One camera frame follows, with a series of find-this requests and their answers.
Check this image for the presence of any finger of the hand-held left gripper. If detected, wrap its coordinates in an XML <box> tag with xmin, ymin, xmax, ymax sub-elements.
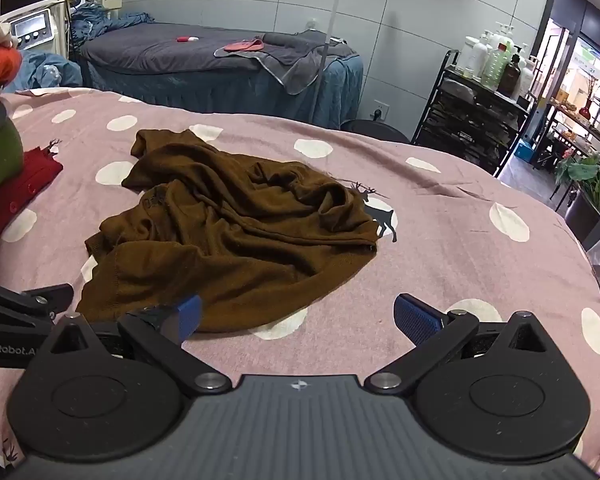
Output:
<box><xmin>0</xmin><ymin>277</ymin><xmax>75</xmax><ymax>322</ymax></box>

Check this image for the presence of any brown knit sweater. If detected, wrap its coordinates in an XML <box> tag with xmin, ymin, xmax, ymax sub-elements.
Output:
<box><xmin>75</xmin><ymin>129</ymin><xmax>381</xmax><ymax>333</ymax></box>

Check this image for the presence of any black trolley rack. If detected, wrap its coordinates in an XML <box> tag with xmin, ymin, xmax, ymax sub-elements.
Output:
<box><xmin>411</xmin><ymin>50</ymin><xmax>533</xmax><ymax>177</ymax></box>

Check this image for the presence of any red buttoned cardigan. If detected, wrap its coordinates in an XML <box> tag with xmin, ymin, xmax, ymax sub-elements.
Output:
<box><xmin>0</xmin><ymin>147</ymin><xmax>64</xmax><ymax>261</ymax></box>

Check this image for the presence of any grey towel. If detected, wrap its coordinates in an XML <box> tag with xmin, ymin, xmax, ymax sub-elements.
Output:
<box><xmin>215</xmin><ymin>30</ymin><xmax>358</xmax><ymax>96</ymax></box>

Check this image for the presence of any white floor lamp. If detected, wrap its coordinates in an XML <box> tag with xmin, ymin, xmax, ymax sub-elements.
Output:
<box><xmin>320</xmin><ymin>0</ymin><xmax>397</xmax><ymax>128</ymax></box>

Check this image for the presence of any cluster of toiletry bottles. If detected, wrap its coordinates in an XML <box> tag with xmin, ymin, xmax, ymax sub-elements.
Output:
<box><xmin>455</xmin><ymin>22</ymin><xmax>543</xmax><ymax>101</ymax></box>

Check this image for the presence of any green garment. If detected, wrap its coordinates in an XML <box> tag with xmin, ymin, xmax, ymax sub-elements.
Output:
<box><xmin>0</xmin><ymin>105</ymin><xmax>25</xmax><ymax>198</ymax></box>

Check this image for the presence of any blue skirted massage bed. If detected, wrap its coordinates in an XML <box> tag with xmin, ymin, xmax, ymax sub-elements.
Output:
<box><xmin>75</xmin><ymin>22</ymin><xmax>365</xmax><ymax>131</ymax></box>

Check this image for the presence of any red cloth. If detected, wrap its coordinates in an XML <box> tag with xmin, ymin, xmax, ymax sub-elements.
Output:
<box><xmin>223</xmin><ymin>38</ymin><xmax>266</xmax><ymax>52</ymax></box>

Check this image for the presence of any metal display shelf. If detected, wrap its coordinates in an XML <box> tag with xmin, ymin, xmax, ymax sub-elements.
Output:
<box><xmin>530</xmin><ymin>70</ymin><xmax>600</xmax><ymax>171</ymax></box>

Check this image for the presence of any light blue crumpled sheet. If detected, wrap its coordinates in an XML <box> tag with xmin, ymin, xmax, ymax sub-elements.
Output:
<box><xmin>17</xmin><ymin>50</ymin><xmax>83</xmax><ymax>88</ymax></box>

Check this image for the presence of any black round stool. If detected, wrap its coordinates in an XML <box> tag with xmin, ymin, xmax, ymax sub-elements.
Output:
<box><xmin>340</xmin><ymin>119</ymin><xmax>411</xmax><ymax>144</ymax></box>

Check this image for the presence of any dark blue crumpled blanket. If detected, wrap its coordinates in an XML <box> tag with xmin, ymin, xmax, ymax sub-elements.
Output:
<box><xmin>70</xmin><ymin>2</ymin><xmax>153</xmax><ymax>43</ymax></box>

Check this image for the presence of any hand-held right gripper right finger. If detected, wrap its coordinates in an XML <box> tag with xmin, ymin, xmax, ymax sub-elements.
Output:
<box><xmin>364</xmin><ymin>293</ymin><xmax>556</xmax><ymax>394</ymax></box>

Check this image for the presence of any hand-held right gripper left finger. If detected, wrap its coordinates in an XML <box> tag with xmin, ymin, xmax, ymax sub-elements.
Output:
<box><xmin>45</xmin><ymin>294</ymin><xmax>233</xmax><ymax>395</ymax></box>

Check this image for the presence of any green potted plant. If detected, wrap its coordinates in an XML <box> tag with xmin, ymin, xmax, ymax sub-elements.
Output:
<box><xmin>554</xmin><ymin>152</ymin><xmax>600</xmax><ymax>246</ymax></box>

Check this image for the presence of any pink polka dot bedsheet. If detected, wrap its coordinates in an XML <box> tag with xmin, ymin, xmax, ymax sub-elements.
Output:
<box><xmin>0</xmin><ymin>87</ymin><xmax>600</xmax><ymax>471</ymax></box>

